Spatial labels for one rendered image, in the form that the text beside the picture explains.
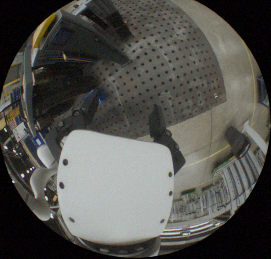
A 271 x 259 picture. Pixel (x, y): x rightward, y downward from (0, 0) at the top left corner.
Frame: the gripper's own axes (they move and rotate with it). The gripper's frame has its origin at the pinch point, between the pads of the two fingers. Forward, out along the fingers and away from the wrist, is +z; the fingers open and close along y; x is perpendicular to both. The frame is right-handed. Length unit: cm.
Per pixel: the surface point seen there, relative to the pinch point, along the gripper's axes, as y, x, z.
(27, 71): -20.8, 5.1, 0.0
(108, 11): -15.7, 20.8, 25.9
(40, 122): -55, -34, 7
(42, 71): -47, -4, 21
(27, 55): -25.0, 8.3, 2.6
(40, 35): -16.4, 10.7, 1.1
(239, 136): 213, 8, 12
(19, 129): -152, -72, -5
